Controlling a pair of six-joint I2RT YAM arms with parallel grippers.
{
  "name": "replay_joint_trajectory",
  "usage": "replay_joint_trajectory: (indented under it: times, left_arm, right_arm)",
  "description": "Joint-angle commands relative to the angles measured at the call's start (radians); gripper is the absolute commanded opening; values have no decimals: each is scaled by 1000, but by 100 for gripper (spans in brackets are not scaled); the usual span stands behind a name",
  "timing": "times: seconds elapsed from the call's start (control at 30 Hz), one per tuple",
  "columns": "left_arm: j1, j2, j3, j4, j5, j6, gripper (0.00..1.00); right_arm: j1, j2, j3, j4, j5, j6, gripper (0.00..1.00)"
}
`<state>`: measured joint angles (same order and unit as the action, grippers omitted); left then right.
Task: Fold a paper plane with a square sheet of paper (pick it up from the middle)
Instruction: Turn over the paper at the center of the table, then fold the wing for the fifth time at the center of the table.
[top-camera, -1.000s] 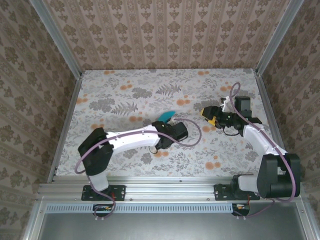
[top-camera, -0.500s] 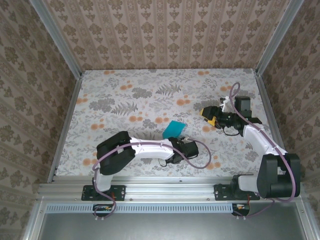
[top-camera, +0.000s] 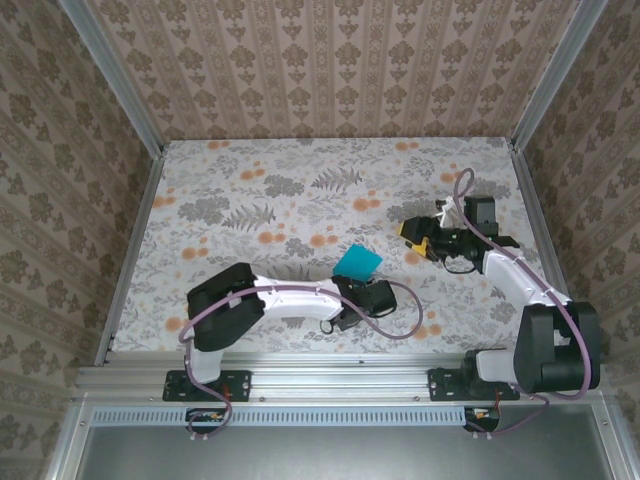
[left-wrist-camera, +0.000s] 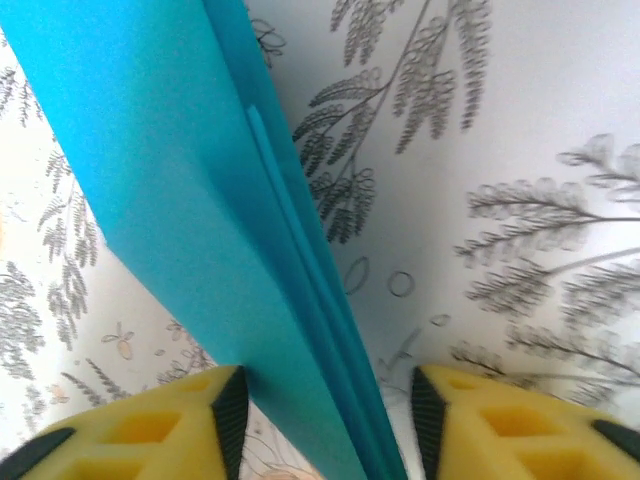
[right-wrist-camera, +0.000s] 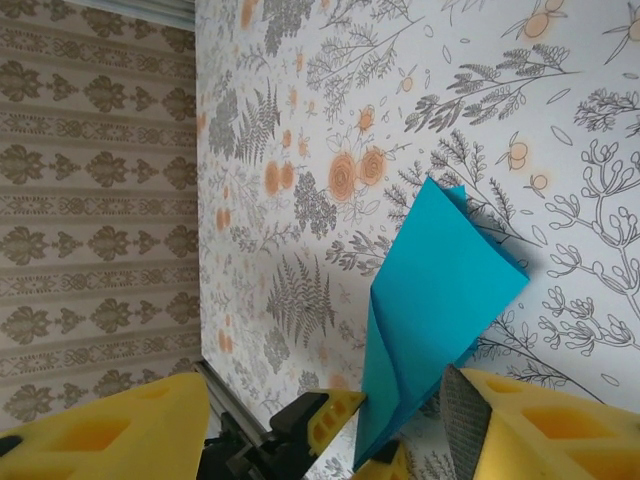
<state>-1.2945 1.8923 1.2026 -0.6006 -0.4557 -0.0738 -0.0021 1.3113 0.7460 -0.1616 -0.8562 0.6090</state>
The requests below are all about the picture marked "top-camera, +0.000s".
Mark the aluminium mounting rail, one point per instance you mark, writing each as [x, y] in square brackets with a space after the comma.
[340, 380]

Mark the teal square paper sheet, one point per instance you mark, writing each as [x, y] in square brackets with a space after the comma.
[357, 262]

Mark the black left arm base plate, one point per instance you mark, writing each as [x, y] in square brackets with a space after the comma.
[240, 385]

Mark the grey metal sheet panel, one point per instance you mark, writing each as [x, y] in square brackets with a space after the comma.
[340, 455]

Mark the aluminium frame post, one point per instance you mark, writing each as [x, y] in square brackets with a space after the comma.
[555, 75]
[115, 80]

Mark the aluminium side rail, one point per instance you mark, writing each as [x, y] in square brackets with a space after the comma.
[550, 250]
[132, 250]

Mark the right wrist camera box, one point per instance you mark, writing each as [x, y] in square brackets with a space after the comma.
[448, 209]

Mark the floral patterned table mat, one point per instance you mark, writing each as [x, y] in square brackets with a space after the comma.
[225, 165]

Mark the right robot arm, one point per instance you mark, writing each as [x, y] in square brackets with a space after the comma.
[550, 350]

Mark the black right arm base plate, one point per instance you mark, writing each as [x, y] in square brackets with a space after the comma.
[440, 385]

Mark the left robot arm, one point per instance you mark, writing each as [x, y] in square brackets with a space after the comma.
[225, 310]

